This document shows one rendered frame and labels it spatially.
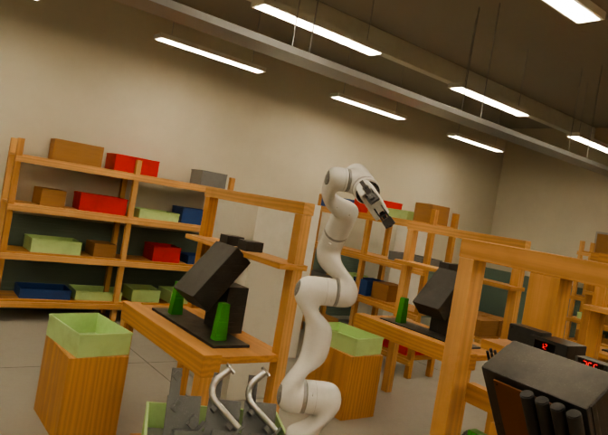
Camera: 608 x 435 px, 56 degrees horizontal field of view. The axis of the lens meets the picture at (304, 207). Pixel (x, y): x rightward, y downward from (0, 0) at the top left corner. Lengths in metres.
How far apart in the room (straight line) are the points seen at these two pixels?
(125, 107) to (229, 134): 1.71
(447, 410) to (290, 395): 1.00
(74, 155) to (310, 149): 4.21
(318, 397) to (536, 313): 0.98
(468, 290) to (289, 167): 7.42
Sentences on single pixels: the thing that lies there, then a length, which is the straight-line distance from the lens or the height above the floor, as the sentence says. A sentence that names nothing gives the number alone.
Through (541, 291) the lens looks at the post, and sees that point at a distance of 2.55.
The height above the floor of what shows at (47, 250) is 0.89.
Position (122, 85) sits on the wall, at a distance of 8.60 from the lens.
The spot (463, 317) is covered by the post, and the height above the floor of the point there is 1.58.
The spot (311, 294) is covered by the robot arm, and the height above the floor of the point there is 1.66.
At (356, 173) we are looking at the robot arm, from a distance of 1.82.
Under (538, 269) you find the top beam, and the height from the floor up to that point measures 1.87.
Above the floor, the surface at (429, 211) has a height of 2.17.
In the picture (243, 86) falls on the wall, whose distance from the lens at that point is 9.45.
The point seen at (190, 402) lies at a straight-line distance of 2.73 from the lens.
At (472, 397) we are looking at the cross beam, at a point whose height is 1.22.
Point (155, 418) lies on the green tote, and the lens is 2.88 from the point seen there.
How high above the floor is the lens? 1.96
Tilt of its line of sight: level
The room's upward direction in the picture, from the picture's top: 10 degrees clockwise
